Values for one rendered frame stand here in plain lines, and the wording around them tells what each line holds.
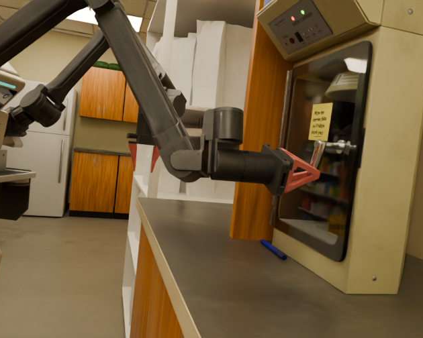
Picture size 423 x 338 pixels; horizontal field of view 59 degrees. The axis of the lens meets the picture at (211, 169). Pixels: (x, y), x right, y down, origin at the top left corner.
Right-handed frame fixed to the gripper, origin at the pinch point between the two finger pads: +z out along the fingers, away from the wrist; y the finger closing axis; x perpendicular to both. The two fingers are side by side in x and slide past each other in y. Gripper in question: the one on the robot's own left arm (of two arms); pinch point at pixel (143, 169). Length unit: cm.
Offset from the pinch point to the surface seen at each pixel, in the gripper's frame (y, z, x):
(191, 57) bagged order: 26, -54, 92
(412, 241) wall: 77, 13, -15
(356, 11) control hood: 29, -33, -45
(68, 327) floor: -23, 109, 132
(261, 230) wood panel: 32.3, 13.0, -9.1
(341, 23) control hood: 30, -33, -40
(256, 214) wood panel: 30.2, 8.9, -9.1
